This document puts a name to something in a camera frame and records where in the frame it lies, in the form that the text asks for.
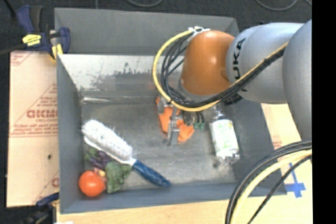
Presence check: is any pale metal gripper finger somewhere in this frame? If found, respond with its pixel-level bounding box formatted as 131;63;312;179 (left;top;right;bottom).
166;124;175;146
173;124;181;145

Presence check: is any orange soft toy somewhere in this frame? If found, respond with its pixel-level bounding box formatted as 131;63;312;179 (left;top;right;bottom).
156;96;195;143

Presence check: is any clear bottle white green label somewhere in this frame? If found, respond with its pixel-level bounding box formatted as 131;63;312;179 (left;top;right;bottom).
208;104;241;165

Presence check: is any green toy lettuce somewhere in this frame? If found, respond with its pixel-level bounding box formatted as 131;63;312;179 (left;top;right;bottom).
104;161;133;194

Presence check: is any purple toy vegetable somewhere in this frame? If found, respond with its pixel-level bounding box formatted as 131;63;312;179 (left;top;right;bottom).
83;147;114;172

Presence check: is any grey metal bin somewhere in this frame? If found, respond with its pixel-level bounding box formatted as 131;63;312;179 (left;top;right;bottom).
54;7;287;215

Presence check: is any red toy tomato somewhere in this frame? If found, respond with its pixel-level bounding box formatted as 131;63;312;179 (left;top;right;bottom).
78;170;107;198

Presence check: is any brown cardboard board red print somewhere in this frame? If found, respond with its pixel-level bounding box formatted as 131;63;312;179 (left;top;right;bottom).
6;50;303;208

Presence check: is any white brush blue handle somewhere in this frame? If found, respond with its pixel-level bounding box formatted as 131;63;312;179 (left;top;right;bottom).
80;119;173;188

